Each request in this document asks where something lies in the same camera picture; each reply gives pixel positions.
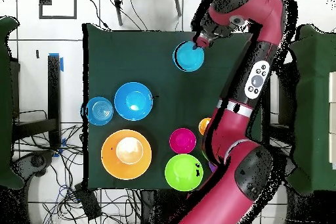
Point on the small ribbed teal bowl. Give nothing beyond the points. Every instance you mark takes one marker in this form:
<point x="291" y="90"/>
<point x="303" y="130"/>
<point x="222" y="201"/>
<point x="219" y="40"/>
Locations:
<point x="189" y="57"/>

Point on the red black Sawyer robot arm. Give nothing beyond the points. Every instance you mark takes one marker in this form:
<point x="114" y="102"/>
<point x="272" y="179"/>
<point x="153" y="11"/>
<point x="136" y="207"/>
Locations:
<point x="231" y="134"/>

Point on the white boxes stack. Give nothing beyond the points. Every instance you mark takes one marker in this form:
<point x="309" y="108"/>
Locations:
<point x="332" y="119"/>

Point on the dark green tablecloth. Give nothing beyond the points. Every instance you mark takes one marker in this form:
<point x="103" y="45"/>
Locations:
<point x="131" y="58"/>

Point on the orange cup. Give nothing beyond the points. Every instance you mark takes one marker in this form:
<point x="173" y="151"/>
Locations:
<point x="203" y="126"/>

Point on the large blue bowl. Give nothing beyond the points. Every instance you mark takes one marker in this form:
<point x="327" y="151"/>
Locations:
<point x="134" y="101"/>

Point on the pink red bowl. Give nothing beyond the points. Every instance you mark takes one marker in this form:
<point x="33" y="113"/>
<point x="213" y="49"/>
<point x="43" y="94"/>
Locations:
<point x="182" y="141"/>

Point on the black equipment stand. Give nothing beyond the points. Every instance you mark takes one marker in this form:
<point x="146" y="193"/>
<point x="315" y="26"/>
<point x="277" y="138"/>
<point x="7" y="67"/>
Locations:
<point x="288" y="98"/>

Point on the shallow blue bowl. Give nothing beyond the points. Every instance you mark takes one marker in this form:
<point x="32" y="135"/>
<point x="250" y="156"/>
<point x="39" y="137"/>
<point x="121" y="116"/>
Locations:
<point x="99" y="111"/>

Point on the green bowl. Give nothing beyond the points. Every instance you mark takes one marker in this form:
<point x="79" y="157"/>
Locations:
<point x="181" y="172"/>

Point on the green cloth side table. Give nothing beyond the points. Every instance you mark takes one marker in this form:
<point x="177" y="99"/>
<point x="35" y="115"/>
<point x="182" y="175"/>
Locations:
<point x="5" y="103"/>
<point x="315" y="103"/>

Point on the large yellow bowl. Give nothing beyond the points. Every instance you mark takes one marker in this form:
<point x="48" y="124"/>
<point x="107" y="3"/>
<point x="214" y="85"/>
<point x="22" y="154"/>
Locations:
<point x="110" y="155"/>

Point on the black stand bar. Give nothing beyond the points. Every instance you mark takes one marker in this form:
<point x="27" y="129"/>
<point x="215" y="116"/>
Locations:
<point x="54" y="90"/>

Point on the black power box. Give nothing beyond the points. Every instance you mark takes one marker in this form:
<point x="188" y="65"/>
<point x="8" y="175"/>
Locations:
<point x="88" y="203"/>

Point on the dark grey chair with knob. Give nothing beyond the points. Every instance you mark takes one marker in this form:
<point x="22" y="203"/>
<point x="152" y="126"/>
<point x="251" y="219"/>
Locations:
<point x="38" y="161"/>

